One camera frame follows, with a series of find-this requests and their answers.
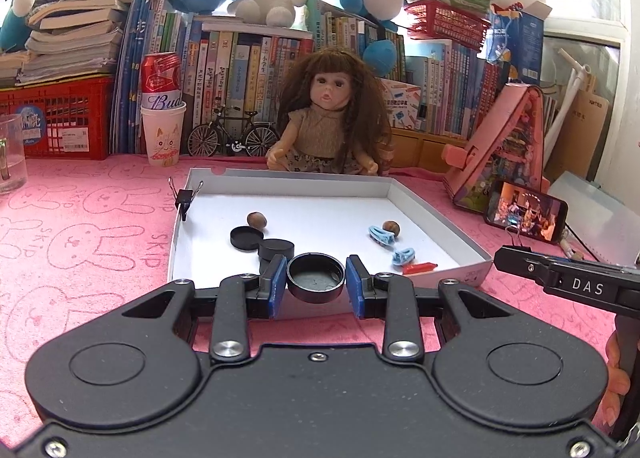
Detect person's right hand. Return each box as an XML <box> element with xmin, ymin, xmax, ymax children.
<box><xmin>602</xmin><ymin>328</ymin><xmax>631</xmax><ymax>432</ymax></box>

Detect black smartphone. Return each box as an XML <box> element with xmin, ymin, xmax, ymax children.
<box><xmin>484</xmin><ymin>179</ymin><xmax>569</xmax><ymax>245</ymax></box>

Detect clear glass pitcher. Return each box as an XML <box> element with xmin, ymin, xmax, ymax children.
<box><xmin>0</xmin><ymin>113</ymin><xmax>28</xmax><ymax>195</ymax></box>

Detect pale green paper bundle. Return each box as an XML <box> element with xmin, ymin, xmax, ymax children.
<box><xmin>420</xmin><ymin>0</ymin><xmax>493</xmax><ymax>14</ymax></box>

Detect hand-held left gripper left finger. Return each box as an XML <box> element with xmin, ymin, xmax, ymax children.
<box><xmin>120</xmin><ymin>254</ymin><xmax>289</xmax><ymax>365</ymax></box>

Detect black round lid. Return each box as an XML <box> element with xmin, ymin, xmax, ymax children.
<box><xmin>230</xmin><ymin>225</ymin><xmax>265</xmax><ymax>252</ymax></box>
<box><xmin>257</xmin><ymin>238</ymin><xmax>295</xmax><ymax>261</ymax></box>

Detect tan wooden box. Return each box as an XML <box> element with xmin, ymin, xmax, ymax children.
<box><xmin>390</xmin><ymin>125</ymin><xmax>471</xmax><ymax>174</ymax></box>

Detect red plastic crate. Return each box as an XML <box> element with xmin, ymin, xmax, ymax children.
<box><xmin>0</xmin><ymin>76</ymin><xmax>117</xmax><ymax>160</ymax></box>

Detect printed white cardboard box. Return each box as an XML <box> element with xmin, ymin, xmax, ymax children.
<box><xmin>377</xmin><ymin>77</ymin><xmax>426</xmax><ymax>131</ymax></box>

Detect red plastic basket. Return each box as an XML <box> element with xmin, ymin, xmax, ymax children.
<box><xmin>404</xmin><ymin>0</ymin><xmax>492</xmax><ymax>45</ymax></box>

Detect blue carton box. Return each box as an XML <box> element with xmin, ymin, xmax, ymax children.
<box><xmin>480</xmin><ymin>1</ymin><xmax>553</xmax><ymax>89</ymax></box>

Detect row of thin blue booklets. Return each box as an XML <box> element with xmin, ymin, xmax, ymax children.
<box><xmin>109</xmin><ymin>0</ymin><xmax>193</xmax><ymax>156</ymax></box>

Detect shallow white cardboard box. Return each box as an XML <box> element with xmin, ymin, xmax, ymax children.
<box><xmin>167</xmin><ymin>167</ymin><xmax>494</xmax><ymax>323</ymax></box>

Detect light wooden board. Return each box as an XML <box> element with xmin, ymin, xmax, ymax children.
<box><xmin>542</xmin><ymin>73</ymin><xmax>611</xmax><ymax>184</ymax></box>

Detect translucent plastic folder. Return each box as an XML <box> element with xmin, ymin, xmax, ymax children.
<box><xmin>547</xmin><ymin>171</ymin><xmax>640</xmax><ymax>264</ymax></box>

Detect blue and white plush toy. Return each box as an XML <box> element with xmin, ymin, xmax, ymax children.
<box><xmin>0</xmin><ymin>0</ymin><xmax>41</xmax><ymax>53</ymax></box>

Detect pink rabbit-print table cloth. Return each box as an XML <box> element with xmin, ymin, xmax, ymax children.
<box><xmin>0</xmin><ymin>153</ymin><xmax>631</xmax><ymax>439</ymax></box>

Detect black round cap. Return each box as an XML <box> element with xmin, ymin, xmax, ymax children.
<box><xmin>286</xmin><ymin>252</ymin><xmax>347</xmax><ymax>305</ymax></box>

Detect pink toy house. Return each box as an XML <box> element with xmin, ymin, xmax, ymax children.
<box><xmin>441</xmin><ymin>82</ymin><xmax>551</xmax><ymax>214</ymax></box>

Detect white paper cup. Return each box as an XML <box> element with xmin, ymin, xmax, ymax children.
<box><xmin>140</xmin><ymin>101</ymin><xmax>187</xmax><ymax>167</ymax></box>

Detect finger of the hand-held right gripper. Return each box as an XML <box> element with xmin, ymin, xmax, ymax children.
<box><xmin>494</xmin><ymin>245</ymin><xmax>560</xmax><ymax>290</ymax></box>

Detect black toy bicycle model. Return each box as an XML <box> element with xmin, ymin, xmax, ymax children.
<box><xmin>187</xmin><ymin>103</ymin><xmax>281</xmax><ymax>157</ymax></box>

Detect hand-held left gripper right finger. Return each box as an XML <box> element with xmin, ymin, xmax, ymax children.
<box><xmin>346</xmin><ymin>254</ymin><xmax>516</xmax><ymax>365</ymax></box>

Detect red beer can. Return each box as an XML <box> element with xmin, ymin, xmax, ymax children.
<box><xmin>141</xmin><ymin>52</ymin><xmax>183</xmax><ymax>112</ymax></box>

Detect white cable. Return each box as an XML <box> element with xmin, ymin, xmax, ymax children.
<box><xmin>560</xmin><ymin>233</ymin><xmax>586</xmax><ymax>261</ymax></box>

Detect white plastic pipes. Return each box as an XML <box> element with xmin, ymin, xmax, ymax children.
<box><xmin>542</xmin><ymin>48</ymin><xmax>593</xmax><ymax>164</ymax></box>

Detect stack of worn books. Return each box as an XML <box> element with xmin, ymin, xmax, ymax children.
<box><xmin>0</xmin><ymin>0</ymin><xmax>171</xmax><ymax>89</ymax></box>

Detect row of colourful upright books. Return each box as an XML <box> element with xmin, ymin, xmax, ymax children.
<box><xmin>180</xmin><ymin>0</ymin><xmax>408</xmax><ymax>156</ymax></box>
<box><xmin>402</xmin><ymin>36</ymin><xmax>558</xmax><ymax>139</ymax></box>

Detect black binder clip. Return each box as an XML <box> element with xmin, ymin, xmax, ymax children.
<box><xmin>504</xmin><ymin>225</ymin><xmax>533</xmax><ymax>253</ymax></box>
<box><xmin>167</xmin><ymin>177</ymin><xmax>206</xmax><ymax>222</ymax></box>

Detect brown-haired doll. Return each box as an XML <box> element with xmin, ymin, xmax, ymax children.
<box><xmin>265</xmin><ymin>49</ymin><xmax>396</xmax><ymax>176</ymax></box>

